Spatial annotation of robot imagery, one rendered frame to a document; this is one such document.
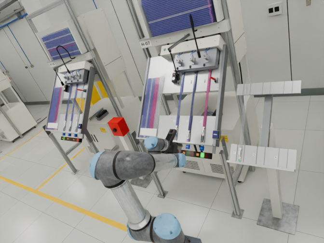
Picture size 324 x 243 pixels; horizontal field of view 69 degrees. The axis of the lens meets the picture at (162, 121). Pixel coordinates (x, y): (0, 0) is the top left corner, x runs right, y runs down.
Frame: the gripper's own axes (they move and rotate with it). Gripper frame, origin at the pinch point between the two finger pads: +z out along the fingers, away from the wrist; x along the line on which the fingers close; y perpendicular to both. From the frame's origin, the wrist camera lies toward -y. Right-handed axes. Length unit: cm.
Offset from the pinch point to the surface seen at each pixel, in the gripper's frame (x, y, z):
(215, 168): -2, 14, 69
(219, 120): 21.2, -19.5, 10.1
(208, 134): 14.8, -9.2, 9.6
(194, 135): 4.0, -8.3, 9.6
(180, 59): -11, -64, 3
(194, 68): 1, -56, 4
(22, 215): -207, 99, 9
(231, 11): 21, -101, 14
